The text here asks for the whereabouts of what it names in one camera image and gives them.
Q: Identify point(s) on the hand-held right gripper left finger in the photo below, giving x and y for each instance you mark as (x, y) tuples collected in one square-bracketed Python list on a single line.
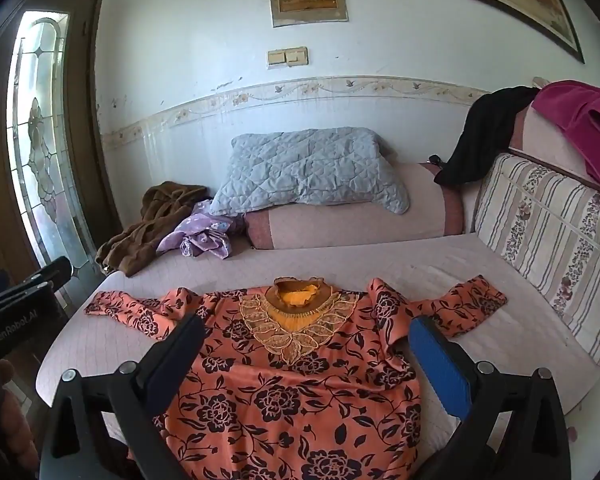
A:
[(176, 360)]

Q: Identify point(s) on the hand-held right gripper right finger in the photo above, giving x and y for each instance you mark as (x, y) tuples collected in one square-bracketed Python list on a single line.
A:
[(440, 366)]

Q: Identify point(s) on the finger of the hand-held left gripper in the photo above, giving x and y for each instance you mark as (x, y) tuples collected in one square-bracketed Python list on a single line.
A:
[(52, 269)]

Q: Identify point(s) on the orange floral shirt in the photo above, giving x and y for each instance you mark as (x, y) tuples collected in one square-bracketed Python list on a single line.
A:
[(280, 400)]

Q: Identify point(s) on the person's left hand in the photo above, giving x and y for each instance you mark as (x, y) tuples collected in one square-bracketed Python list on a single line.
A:
[(7, 405)]

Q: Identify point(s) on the brown garment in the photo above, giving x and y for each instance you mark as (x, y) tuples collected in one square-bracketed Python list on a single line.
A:
[(145, 225)]

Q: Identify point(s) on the stained glass wooden door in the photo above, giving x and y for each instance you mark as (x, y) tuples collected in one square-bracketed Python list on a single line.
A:
[(45, 150)]

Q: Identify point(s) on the purple floral cloth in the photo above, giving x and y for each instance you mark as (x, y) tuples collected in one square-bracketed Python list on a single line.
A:
[(200, 235)]

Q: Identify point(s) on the pink covered sofa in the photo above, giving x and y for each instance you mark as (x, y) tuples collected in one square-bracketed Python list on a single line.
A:
[(330, 262)]

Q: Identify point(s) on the striped floral sofa cushion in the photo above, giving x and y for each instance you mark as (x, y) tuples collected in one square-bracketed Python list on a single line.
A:
[(545, 240)]

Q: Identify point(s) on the pink bolster cushion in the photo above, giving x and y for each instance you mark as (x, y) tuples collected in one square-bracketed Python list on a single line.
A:
[(355, 225)]

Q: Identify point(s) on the grey quilted pillow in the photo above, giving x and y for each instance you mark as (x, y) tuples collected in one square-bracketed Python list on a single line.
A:
[(305, 170)]

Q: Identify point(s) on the black garment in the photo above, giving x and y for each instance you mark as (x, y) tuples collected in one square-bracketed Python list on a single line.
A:
[(480, 135)]

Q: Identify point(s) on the pink sofa backrest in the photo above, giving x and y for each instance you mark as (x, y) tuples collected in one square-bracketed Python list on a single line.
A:
[(545, 142)]

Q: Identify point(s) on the magenta garment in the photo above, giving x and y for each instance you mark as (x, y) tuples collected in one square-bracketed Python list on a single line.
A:
[(580, 115)]

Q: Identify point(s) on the beige light switch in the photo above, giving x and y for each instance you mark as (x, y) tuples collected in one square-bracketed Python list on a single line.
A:
[(287, 56)]

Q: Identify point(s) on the framed wall plaque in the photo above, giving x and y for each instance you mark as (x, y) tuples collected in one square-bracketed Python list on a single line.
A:
[(307, 0)]

